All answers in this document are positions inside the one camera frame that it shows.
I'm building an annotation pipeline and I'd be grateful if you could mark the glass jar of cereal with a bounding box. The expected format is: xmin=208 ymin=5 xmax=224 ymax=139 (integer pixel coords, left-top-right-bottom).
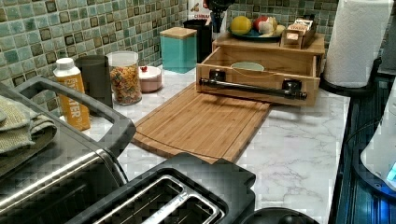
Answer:
xmin=106 ymin=50 xmax=142 ymax=105

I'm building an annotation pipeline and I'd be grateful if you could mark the paper towel roll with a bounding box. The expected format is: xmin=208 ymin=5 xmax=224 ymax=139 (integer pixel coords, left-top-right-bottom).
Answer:
xmin=324 ymin=0 xmax=394 ymax=88

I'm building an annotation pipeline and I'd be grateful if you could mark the folded beige towel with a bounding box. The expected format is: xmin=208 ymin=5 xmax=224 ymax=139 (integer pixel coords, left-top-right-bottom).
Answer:
xmin=0 ymin=96 xmax=57 ymax=175

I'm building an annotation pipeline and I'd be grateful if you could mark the teal canister with wooden lid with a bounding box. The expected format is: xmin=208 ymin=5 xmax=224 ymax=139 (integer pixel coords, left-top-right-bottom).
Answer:
xmin=160 ymin=27 xmax=197 ymax=74

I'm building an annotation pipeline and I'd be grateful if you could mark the black paper towel holder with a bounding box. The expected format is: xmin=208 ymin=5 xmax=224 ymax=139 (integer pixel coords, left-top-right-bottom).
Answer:
xmin=319 ymin=58 xmax=382 ymax=98

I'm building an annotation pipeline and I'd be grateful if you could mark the cereal box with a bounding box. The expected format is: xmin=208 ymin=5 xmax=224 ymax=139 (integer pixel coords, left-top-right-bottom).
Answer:
xmin=187 ymin=0 xmax=210 ymax=20

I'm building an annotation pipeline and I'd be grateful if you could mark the orange bottle with white cap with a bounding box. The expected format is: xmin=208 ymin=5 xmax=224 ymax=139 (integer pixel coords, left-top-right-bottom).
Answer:
xmin=52 ymin=57 xmax=92 ymax=132

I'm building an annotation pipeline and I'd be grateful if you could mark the pink lidded dish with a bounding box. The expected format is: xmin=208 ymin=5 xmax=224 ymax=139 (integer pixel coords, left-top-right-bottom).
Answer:
xmin=139 ymin=66 xmax=163 ymax=92

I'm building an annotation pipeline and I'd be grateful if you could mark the yellow lemon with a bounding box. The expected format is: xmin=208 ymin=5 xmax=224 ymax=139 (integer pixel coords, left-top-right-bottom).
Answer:
xmin=230 ymin=16 xmax=252 ymax=35

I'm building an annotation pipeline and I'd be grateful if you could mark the black drawer handle bar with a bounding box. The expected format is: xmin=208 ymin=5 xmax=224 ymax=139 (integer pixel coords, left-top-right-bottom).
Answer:
xmin=198 ymin=69 xmax=307 ymax=101

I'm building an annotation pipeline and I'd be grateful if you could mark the peeled banana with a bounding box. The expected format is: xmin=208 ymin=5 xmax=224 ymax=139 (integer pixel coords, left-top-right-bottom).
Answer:
xmin=258 ymin=17 xmax=285 ymax=37

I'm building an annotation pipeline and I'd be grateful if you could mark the open wooden drawer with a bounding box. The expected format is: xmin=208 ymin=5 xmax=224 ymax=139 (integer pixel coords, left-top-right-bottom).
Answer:
xmin=196 ymin=47 xmax=320 ymax=106

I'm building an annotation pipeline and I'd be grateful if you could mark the blue plate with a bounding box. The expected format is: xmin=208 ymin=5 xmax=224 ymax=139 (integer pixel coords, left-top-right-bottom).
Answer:
xmin=228 ymin=29 xmax=280 ymax=41

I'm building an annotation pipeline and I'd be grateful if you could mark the wooden drawer cabinet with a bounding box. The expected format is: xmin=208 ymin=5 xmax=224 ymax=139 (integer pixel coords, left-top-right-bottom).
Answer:
xmin=212 ymin=34 xmax=325 ymax=77

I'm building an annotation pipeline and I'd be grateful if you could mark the green ceramic bowl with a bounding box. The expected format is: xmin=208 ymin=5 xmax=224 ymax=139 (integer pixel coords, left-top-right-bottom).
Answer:
xmin=231 ymin=62 xmax=265 ymax=71

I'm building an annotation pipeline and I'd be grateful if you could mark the black utensil holder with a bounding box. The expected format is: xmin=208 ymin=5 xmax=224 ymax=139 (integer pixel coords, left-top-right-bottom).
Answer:
xmin=183 ymin=20 xmax=212 ymax=63

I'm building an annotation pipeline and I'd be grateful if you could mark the black two-slot toaster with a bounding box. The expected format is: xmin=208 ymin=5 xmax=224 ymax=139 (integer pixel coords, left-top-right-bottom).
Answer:
xmin=66 ymin=153 xmax=256 ymax=224

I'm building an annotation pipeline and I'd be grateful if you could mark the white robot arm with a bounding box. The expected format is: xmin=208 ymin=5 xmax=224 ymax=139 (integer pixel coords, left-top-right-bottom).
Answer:
xmin=361 ymin=83 xmax=396 ymax=190

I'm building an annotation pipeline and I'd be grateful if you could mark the wooden cutting board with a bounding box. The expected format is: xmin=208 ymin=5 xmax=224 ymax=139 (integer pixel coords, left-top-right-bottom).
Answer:
xmin=132 ymin=84 xmax=270 ymax=163

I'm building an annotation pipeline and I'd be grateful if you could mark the wooden tea box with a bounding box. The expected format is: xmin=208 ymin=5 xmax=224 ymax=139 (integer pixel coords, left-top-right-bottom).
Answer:
xmin=280 ymin=19 xmax=317 ymax=49

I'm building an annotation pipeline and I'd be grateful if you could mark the dark grey cup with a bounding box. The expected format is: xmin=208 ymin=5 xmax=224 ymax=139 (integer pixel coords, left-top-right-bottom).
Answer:
xmin=75 ymin=55 xmax=113 ymax=107

